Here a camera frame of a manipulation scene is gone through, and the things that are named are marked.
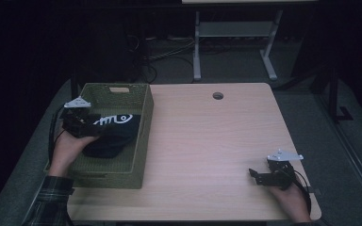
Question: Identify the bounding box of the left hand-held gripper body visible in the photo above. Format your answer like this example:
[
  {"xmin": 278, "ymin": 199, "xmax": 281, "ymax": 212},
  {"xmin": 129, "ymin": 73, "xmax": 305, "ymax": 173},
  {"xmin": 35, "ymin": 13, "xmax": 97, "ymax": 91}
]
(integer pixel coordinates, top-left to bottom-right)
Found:
[{"xmin": 61, "ymin": 96, "xmax": 102, "ymax": 138}]

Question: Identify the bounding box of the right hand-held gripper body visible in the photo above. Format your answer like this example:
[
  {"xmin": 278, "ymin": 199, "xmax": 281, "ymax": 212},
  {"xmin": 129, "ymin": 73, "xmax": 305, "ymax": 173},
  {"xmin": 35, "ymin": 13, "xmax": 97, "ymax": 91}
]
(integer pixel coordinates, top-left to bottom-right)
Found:
[{"xmin": 263, "ymin": 148, "xmax": 304, "ymax": 191}]

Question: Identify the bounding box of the dark knit hat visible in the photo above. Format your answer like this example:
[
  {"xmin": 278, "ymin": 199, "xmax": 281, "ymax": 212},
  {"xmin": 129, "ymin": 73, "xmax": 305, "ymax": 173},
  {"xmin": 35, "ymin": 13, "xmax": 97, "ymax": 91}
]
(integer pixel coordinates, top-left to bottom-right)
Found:
[{"xmin": 82, "ymin": 113, "xmax": 142, "ymax": 159}]

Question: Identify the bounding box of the green woven basket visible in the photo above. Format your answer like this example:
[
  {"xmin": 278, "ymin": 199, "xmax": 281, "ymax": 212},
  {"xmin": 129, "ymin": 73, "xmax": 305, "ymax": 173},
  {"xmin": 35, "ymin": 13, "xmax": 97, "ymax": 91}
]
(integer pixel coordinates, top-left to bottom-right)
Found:
[{"xmin": 43, "ymin": 82, "xmax": 155, "ymax": 190}]

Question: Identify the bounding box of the person's right hand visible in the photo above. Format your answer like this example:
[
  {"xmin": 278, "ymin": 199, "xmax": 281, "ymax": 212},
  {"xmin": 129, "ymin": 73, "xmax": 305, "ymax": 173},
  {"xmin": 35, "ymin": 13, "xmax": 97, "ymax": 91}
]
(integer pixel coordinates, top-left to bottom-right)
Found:
[{"xmin": 268, "ymin": 183, "xmax": 312, "ymax": 224}]

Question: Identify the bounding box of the person's left hand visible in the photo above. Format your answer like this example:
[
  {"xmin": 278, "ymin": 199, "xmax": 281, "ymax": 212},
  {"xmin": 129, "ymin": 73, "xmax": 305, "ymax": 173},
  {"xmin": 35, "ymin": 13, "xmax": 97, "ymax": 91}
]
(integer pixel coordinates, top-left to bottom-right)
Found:
[{"xmin": 48, "ymin": 128, "xmax": 101, "ymax": 178}]

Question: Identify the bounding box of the black tape strip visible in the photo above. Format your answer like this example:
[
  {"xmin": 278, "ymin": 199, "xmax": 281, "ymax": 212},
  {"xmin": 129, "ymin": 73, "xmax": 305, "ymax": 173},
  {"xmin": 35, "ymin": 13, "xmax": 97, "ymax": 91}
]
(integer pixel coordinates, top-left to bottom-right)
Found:
[{"xmin": 305, "ymin": 186, "xmax": 322, "ymax": 196}]

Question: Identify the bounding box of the white metal stand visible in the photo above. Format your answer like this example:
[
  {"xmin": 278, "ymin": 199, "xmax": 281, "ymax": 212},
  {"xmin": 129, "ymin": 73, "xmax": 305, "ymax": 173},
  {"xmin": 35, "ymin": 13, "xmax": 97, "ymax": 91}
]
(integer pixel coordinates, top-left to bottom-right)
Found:
[{"xmin": 192, "ymin": 8, "xmax": 284, "ymax": 82}]

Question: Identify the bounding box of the right hand-held gripper black cable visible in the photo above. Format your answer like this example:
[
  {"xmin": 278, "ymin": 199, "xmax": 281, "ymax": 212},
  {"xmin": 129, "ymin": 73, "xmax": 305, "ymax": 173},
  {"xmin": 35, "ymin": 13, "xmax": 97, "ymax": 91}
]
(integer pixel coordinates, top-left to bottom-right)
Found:
[{"xmin": 289, "ymin": 169, "xmax": 313, "ymax": 215}]

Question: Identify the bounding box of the hand-held gripper black cable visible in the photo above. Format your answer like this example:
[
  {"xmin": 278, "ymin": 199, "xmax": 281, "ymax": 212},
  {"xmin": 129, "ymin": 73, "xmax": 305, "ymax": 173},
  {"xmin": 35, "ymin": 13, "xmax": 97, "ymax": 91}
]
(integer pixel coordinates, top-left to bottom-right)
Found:
[
  {"xmin": 47, "ymin": 105, "xmax": 74, "ymax": 165},
  {"xmin": 289, "ymin": 169, "xmax": 313, "ymax": 215}
]

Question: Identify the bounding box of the left hand-held gripper black cable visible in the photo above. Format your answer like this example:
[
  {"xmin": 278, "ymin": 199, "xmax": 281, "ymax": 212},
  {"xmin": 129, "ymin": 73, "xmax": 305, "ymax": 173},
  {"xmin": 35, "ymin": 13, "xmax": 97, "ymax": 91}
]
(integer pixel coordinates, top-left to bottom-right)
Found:
[{"xmin": 47, "ymin": 105, "xmax": 74, "ymax": 165}]

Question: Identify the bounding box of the black frame post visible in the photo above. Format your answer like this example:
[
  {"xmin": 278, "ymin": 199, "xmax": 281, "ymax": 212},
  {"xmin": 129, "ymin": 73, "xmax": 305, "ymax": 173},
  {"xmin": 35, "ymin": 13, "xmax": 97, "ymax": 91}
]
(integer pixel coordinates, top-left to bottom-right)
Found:
[
  {"xmin": 70, "ymin": 71, "xmax": 80, "ymax": 102},
  {"xmin": 327, "ymin": 66, "xmax": 340, "ymax": 124}
]

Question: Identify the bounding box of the metal floor rail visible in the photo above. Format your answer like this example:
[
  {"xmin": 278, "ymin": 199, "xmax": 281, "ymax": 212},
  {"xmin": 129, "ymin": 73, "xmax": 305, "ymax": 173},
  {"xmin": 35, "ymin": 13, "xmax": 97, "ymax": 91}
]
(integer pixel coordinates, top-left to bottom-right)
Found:
[{"xmin": 313, "ymin": 93, "xmax": 362, "ymax": 218}]

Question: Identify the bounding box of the black floor bracket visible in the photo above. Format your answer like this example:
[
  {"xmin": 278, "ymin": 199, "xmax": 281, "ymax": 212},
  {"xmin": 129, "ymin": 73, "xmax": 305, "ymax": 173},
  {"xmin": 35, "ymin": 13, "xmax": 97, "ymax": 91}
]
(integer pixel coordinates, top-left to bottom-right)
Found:
[{"xmin": 336, "ymin": 105, "xmax": 354, "ymax": 122}]

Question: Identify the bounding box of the bundle of floor cables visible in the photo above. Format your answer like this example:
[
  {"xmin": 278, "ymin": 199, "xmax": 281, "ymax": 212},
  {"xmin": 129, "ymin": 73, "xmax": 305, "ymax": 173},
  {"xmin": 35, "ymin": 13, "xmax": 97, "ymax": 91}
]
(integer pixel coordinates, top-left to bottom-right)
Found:
[{"xmin": 125, "ymin": 33, "xmax": 200, "ymax": 85}]

